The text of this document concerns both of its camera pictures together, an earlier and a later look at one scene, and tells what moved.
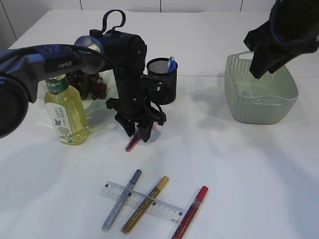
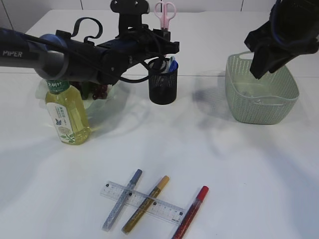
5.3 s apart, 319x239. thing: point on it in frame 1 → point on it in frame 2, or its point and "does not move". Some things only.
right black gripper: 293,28 does not move
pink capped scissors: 136,138 → 165,11
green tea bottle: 67,106 does not move
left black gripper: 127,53 → 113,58
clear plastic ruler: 151,205 does not move
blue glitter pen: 121,200 does not move
